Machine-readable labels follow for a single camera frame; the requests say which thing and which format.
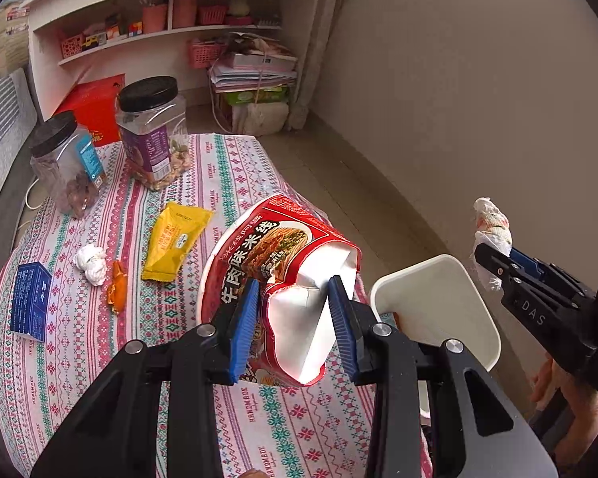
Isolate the person's right hand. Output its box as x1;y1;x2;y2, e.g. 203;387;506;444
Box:
531;358;598;436

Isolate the blue cardboard box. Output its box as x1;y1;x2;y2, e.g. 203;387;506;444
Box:
10;261;53;343

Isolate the clear jar blue label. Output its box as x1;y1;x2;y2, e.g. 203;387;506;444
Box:
29;111;106;219

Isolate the pile of papers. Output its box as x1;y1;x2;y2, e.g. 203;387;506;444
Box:
209;32;299;93

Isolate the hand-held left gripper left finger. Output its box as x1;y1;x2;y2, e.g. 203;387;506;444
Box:
30;279;261;478

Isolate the orange wrapper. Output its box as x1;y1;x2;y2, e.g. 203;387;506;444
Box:
106;260;129;315

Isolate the pink plastic basket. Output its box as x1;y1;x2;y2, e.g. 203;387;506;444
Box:
198;6;229;26

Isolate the clear jar purple label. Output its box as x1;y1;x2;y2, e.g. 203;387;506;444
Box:
116;76;191;192

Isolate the yellow snack packet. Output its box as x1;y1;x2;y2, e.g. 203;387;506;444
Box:
141;202;215;282

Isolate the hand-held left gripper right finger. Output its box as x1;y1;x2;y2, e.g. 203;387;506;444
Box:
327;275;560;478

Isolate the crumpled white tissue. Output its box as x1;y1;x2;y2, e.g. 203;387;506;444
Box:
74;245;108;288

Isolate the beige curtain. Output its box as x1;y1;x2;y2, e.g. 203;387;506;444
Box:
290;0;352;131

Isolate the green tissue pack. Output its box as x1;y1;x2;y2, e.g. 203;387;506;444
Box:
224;86;290;107

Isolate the large pink basket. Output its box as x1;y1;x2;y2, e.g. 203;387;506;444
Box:
189;40;230;70

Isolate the white bag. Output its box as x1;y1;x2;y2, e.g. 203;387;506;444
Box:
231;102;290;137

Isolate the red gift box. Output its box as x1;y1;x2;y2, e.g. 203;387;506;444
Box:
54;74;127;148

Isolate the pink lattice box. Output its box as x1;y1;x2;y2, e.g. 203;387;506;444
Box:
61;35;85;60

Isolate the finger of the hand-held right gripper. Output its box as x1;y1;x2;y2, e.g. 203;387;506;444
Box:
509;247;547;280
474;242;525;300

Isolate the white cable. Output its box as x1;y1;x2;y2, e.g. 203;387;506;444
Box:
24;178;44;210

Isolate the grey sofa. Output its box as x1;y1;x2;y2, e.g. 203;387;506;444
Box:
0;67;41;284

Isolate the stained tissue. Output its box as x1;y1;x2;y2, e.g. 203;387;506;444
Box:
472;196;513;294

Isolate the grey striped sofa cover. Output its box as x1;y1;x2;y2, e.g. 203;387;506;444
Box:
0;71;38;220

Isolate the white trash bin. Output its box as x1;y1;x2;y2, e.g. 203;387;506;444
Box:
370;254;502;421

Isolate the tall stack of books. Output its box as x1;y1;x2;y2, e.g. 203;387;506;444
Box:
2;0;31;37

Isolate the pink pen cup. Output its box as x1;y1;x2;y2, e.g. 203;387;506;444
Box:
142;2;168;33
173;0;199;29

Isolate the crushed red noodle bowl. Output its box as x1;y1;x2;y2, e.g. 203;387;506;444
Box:
197;193;363;388

